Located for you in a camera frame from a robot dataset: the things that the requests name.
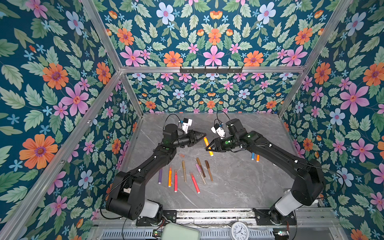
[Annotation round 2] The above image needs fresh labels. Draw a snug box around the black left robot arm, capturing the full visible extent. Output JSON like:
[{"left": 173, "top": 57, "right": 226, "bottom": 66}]
[{"left": 106, "top": 124, "right": 207, "bottom": 224}]

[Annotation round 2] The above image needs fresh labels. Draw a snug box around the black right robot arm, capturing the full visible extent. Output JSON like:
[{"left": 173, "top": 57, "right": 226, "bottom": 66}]
[{"left": 206, "top": 119, "right": 326, "bottom": 225}]

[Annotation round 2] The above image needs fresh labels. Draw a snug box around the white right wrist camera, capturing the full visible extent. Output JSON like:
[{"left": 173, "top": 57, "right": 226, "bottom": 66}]
[{"left": 211, "top": 124, "right": 226, "bottom": 139}]

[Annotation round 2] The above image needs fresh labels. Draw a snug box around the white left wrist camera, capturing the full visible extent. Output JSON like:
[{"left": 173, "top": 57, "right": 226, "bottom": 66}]
[{"left": 182, "top": 118, "right": 193, "bottom": 134}]

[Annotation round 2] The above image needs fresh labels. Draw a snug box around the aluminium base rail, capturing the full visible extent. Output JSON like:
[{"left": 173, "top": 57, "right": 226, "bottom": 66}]
[{"left": 98, "top": 207, "right": 340, "bottom": 226}]

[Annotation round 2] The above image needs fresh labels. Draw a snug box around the yellow orange marker pen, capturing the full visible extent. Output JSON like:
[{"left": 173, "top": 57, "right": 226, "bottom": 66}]
[{"left": 204, "top": 137, "right": 214, "bottom": 157}]

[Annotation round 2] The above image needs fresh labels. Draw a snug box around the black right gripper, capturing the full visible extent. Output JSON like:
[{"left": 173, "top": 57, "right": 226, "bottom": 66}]
[{"left": 204, "top": 136, "right": 239, "bottom": 153}]

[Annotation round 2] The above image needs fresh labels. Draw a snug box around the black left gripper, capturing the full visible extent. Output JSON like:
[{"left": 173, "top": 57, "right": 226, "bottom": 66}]
[{"left": 171, "top": 129, "right": 206, "bottom": 149}]

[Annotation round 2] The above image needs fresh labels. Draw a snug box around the white analog clock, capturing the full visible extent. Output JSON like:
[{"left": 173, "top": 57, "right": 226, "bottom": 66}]
[{"left": 230, "top": 222, "right": 250, "bottom": 240}]

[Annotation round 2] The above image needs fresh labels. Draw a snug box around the black hook rail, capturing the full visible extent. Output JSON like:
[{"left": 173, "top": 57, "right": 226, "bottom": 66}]
[{"left": 179, "top": 66, "right": 243, "bottom": 75}]

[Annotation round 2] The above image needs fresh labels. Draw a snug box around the purple marker pen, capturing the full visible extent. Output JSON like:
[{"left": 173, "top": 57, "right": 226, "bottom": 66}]
[{"left": 158, "top": 169, "right": 163, "bottom": 185}]

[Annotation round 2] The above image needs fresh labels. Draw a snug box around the pale green box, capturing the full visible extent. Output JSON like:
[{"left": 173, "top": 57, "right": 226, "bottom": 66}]
[{"left": 161, "top": 223, "right": 201, "bottom": 240}]

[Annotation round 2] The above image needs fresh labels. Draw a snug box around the dark brown marker pen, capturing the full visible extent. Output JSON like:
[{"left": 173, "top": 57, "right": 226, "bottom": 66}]
[{"left": 205, "top": 160, "right": 214, "bottom": 182}]

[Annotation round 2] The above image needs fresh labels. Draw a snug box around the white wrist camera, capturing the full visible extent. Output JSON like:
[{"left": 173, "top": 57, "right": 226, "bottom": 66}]
[
  {"left": 182, "top": 118, "right": 193, "bottom": 134},
  {"left": 211, "top": 124, "right": 226, "bottom": 139}
]

